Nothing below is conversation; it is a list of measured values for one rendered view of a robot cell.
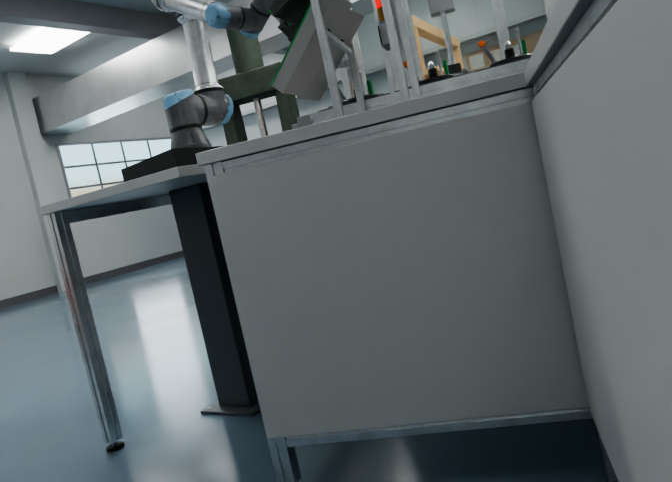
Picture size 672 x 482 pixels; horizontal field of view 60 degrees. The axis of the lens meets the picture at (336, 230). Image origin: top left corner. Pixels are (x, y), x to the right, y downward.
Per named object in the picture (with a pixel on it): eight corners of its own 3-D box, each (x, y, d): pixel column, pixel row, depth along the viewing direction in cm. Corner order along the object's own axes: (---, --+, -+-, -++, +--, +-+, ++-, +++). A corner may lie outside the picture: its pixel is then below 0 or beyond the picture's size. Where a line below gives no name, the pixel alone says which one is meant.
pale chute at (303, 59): (282, 93, 155) (270, 85, 156) (305, 96, 167) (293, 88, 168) (333, -7, 145) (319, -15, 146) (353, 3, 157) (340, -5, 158)
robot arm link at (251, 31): (225, 23, 198) (239, -4, 191) (250, 25, 207) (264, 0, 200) (236, 39, 196) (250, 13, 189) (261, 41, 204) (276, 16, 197)
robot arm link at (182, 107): (162, 133, 214) (153, 97, 214) (193, 131, 224) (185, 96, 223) (180, 124, 206) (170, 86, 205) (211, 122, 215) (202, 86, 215)
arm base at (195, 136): (162, 159, 210) (156, 132, 210) (188, 159, 224) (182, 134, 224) (196, 148, 204) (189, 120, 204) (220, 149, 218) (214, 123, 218)
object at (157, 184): (38, 216, 195) (36, 207, 194) (225, 185, 269) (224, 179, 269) (179, 177, 156) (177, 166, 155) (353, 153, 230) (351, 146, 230)
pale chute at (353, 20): (300, 99, 170) (288, 91, 171) (319, 100, 181) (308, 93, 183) (347, 8, 160) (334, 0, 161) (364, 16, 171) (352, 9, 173)
